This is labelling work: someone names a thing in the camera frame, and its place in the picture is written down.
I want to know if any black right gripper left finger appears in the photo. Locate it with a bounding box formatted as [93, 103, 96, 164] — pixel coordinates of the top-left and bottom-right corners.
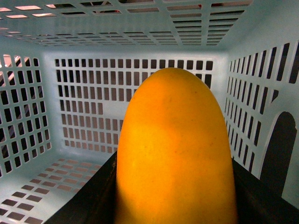
[46, 153, 117, 224]

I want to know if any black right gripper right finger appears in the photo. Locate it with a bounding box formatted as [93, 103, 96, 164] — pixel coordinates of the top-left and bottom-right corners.
[232, 160, 299, 224]

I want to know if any yellow mango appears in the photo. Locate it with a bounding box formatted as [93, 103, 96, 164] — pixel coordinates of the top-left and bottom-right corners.
[114, 68, 238, 224]

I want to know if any light blue plastic basket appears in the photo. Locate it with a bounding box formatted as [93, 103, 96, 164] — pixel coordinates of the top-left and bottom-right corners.
[0, 0, 299, 224]

